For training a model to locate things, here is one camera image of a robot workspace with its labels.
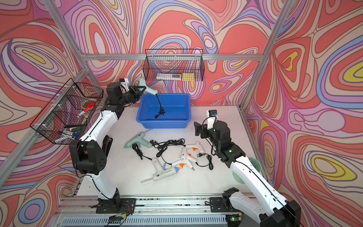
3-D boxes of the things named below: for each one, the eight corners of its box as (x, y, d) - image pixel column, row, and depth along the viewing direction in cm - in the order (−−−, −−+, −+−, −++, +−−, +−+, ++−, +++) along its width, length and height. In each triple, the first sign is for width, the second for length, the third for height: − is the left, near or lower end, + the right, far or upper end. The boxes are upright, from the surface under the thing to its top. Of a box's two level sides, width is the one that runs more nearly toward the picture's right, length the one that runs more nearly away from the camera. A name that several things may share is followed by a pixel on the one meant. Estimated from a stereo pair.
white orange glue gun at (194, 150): (189, 159, 91) (189, 158, 89) (185, 146, 97) (185, 145, 96) (204, 155, 93) (204, 154, 91) (198, 142, 99) (199, 141, 98)
